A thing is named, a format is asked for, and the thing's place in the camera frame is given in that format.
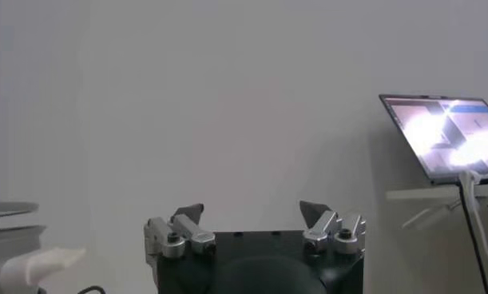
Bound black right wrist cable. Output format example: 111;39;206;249
77;284;108;294

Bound dark laptop computer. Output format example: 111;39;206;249
378;93;488;185

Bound black power adapter cable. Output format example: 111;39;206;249
458;183;488;294

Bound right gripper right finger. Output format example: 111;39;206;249
299;200;367;256

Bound white laptop cable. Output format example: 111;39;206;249
458;170;488;280

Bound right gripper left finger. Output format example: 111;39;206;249
143;202;217;268

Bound white laptop table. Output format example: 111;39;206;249
385;182;488;232

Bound white electric cooking pot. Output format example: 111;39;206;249
0;239;87;294

